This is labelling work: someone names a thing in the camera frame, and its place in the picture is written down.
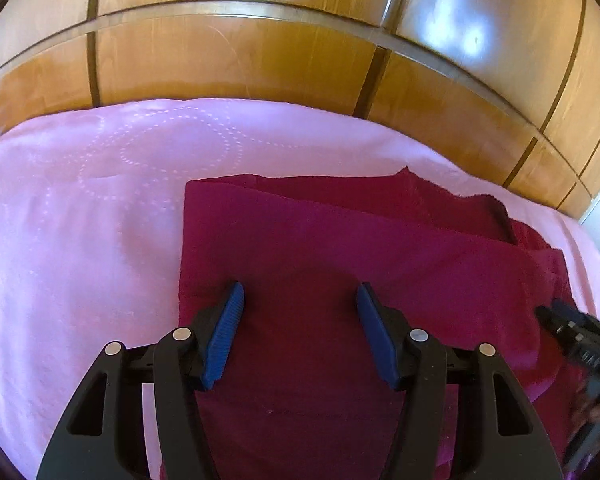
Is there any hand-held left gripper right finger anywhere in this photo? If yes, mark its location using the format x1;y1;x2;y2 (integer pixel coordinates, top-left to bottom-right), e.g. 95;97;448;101
355;281;564;480

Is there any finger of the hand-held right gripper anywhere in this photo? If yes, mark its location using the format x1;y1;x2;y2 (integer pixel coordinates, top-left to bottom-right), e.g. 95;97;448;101
551;298;588;328
535;306;568;337

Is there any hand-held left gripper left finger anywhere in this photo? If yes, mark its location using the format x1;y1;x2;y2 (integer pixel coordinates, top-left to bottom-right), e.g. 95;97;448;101
36;280;245;480

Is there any dark red cloth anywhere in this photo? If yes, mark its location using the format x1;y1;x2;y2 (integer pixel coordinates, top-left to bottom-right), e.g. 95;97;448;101
159;169;590;480

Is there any pink bed sheet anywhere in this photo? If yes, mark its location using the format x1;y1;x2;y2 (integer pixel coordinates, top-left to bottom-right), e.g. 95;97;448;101
0;97;600;480

